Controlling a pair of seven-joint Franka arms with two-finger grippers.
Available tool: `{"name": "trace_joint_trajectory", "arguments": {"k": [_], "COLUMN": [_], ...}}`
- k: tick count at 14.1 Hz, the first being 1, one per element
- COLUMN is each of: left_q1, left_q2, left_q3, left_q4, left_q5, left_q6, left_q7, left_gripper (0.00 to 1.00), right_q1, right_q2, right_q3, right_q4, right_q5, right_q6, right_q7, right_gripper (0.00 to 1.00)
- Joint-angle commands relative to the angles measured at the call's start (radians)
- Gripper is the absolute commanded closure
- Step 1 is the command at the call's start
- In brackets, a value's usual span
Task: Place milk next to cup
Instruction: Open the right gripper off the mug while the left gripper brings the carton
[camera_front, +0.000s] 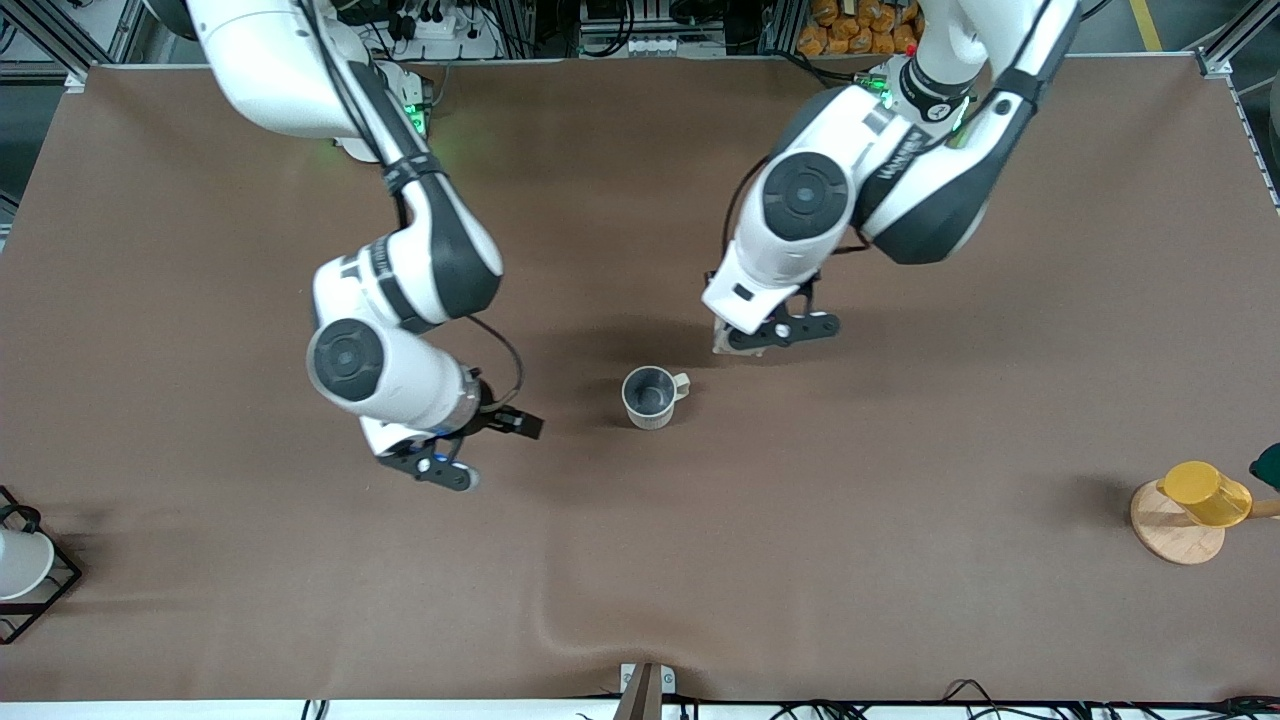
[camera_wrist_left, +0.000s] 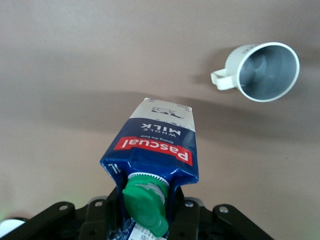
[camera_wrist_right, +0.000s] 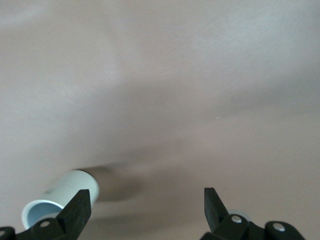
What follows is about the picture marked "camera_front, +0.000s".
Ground cream ceramic mug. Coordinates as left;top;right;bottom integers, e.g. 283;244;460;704
620;365;693;432

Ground white cup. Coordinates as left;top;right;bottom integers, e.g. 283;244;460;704
0;526;57;602

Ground round wooden cup stand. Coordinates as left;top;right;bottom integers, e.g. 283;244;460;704
1129;478;1280;568

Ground yellow plastic cup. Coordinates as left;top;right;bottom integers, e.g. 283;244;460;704
1156;460;1255;530

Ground white power strip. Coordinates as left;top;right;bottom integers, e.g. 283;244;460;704
394;8;503;62

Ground orange snack packets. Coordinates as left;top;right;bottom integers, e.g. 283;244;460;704
796;0;927;58

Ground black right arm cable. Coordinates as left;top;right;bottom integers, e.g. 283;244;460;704
463;314;527;408

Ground grey metal table bracket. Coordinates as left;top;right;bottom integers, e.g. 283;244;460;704
618;662;679;697

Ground black wire rack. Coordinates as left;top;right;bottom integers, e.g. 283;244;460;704
0;486;84;647

